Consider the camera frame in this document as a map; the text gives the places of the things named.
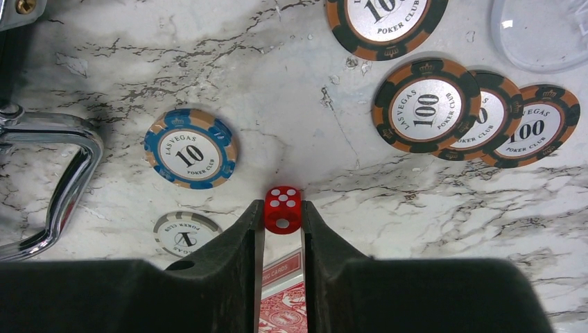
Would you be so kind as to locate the blue 10 chip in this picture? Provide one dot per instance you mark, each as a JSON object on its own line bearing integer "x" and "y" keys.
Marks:
{"x": 191, "y": 148}

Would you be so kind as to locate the white grey chip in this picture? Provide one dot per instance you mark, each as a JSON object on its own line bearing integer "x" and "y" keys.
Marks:
{"x": 180, "y": 233}

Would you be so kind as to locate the brown 100 chip middle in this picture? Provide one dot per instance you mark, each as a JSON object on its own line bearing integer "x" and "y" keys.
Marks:
{"x": 499, "y": 116}

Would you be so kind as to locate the red card deck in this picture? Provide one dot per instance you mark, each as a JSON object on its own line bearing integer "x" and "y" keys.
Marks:
{"x": 283, "y": 302}

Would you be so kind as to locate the brown 100 chip left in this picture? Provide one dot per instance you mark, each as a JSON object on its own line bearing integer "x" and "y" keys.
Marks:
{"x": 426, "y": 105}

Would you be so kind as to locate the black poker case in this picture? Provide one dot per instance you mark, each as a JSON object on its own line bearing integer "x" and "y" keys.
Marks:
{"x": 20, "y": 127}

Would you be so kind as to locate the brown 100 chip upper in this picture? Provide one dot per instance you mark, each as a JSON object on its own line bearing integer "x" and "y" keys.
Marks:
{"x": 380, "y": 30}

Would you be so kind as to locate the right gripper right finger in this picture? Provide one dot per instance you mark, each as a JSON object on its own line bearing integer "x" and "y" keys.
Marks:
{"x": 347, "y": 291}

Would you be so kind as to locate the red die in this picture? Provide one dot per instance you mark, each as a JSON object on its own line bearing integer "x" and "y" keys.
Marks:
{"x": 282, "y": 213}

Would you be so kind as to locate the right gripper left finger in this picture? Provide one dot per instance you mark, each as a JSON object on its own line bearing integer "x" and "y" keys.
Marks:
{"x": 214, "y": 289}

